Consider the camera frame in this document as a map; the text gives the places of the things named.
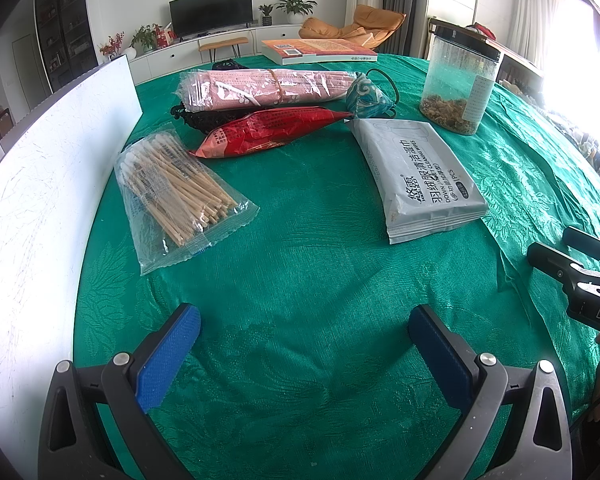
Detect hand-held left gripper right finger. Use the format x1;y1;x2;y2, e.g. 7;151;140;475
409;304;573;480

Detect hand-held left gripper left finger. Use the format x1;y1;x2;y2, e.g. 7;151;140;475
37;304;202;480

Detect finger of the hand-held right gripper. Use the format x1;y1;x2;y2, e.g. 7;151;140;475
527;242;588;306
562;226;600;267

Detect grey wet wipes packet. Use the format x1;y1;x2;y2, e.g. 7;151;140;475
350;117;490;245

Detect cotton swabs packet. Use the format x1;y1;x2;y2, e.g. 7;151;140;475
114;134;261;276

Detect red packet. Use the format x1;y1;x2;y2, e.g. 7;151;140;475
187;106;356;160

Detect pink packet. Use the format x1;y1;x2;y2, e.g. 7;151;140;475
176;67;358;113

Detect pile of clutter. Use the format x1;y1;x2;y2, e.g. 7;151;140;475
545;110;600;201

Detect green tablecloth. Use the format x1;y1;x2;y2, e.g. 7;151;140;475
72;52;600;480

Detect clear jar with black lid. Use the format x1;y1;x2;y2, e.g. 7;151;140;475
419;17;505;136

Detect white sheer curtain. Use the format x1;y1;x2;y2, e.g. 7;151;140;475
510;0;576;78

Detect black mesh net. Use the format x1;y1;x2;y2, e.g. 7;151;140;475
170;59;251;135

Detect blue patterned sachet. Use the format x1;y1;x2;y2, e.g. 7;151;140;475
345;67;401;121

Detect white television cabinet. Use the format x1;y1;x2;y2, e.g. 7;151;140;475
127;24;311;78

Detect orange lounge chair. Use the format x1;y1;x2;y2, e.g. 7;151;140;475
298;4;407;53

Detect red flowers in vase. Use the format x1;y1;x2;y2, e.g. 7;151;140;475
100;32;126;61

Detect wooden stool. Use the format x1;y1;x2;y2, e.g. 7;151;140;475
198;36;251;66

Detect white door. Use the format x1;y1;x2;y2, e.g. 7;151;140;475
12;35;48;106

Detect orange book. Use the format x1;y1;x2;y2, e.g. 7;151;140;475
260;37;379;66

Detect bushy potted plant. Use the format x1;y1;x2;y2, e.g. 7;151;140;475
130;25;157;52

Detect dark display cabinet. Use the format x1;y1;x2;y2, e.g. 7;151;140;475
34;0;98;93

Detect black television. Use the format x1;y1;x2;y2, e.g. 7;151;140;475
169;0;254;41

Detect large potted plant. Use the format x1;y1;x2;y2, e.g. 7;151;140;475
276;0;318;25

